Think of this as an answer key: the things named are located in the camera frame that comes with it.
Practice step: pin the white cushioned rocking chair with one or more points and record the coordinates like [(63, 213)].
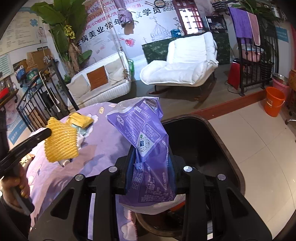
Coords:
[(190, 62)]

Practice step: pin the pink plastic bucket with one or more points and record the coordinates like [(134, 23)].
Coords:
[(281, 82)]

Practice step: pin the purple plastic snack bag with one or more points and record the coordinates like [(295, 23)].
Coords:
[(151, 187)]

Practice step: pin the white wicker swing sofa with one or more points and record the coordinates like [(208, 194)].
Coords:
[(119, 81)]

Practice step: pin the brown square cushion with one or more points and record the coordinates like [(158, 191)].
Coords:
[(97, 78)]

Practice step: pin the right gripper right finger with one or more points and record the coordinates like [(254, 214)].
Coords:
[(232, 216)]

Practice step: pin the pink towel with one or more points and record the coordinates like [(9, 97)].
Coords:
[(255, 29)]

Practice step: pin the green potted plant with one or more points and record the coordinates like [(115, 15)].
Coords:
[(256, 8)]

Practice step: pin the black metal towel rack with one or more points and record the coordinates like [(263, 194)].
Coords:
[(257, 63)]

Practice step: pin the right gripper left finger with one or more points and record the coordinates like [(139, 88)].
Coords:
[(67, 216)]

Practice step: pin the purple floral bed quilt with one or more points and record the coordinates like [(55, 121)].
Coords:
[(99, 148)]

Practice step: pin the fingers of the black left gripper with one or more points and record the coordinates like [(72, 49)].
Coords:
[(34, 140)]

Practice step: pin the yellow foam fruit net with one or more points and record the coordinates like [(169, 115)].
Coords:
[(62, 143)]

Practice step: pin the orange plastic bucket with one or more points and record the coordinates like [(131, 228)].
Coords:
[(275, 99)]

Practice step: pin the banana plant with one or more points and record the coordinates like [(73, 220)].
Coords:
[(66, 20)]

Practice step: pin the red phone booth shelf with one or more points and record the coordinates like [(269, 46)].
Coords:
[(189, 17)]

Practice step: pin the black metal bed frame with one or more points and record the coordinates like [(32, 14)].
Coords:
[(46, 97)]

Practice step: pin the dark brown trash bin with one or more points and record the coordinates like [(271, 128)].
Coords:
[(195, 140)]

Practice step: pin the green patterned cabinet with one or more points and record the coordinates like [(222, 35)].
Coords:
[(158, 50)]

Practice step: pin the red box on floor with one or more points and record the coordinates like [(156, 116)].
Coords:
[(234, 74)]

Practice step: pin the purple towel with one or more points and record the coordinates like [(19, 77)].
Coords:
[(241, 23)]

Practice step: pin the yellow plastic wrapper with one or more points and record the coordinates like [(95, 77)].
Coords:
[(79, 120)]

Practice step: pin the left hand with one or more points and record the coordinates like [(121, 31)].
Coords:
[(19, 180)]

